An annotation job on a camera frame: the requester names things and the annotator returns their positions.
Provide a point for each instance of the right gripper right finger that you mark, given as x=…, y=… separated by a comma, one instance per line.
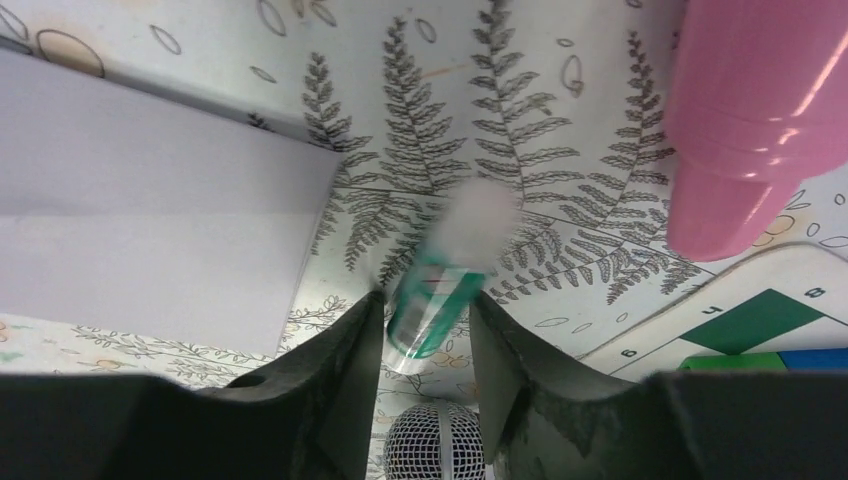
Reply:
x=545, y=415

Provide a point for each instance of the pink toy microphone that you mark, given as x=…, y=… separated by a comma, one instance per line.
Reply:
x=758, y=104

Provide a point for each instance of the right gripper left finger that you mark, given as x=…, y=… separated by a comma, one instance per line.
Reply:
x=305, y=415

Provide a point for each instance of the lego toy on chessboard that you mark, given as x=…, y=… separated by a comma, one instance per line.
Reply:
x=800, y=360

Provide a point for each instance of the floral table mat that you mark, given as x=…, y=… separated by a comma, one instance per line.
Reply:
x=562, y=102

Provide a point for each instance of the black microphone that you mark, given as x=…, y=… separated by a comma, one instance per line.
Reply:
x=436, y=440

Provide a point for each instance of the green white chessboard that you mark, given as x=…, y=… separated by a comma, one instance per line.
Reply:
x=788, y=298

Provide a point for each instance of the small green white bottle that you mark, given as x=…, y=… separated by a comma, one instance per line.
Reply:
x=449, y=270

